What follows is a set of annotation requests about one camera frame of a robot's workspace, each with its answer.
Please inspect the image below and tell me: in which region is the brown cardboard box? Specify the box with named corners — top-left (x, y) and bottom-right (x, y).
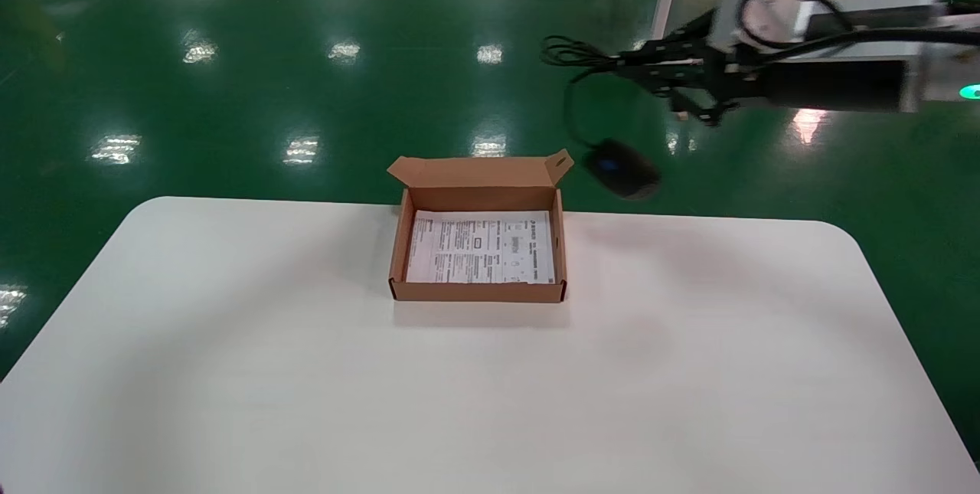
top-left (387, 148), bottom-right (573, 303)

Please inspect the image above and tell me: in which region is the black wired computer mouse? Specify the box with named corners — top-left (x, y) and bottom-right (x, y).
top-left (542, 34), bottom-right (661, 201)

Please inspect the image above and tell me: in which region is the printed white paper sheet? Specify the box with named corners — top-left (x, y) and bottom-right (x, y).
top-left (404, 210), bottom-right (554, 286)

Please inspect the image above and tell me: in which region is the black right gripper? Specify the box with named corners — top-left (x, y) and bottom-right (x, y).
top-left (615, 15), bottom-right (912, 127)

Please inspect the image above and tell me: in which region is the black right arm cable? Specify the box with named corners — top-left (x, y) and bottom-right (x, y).
top-left (737, 0), bottom-right (980, 66)

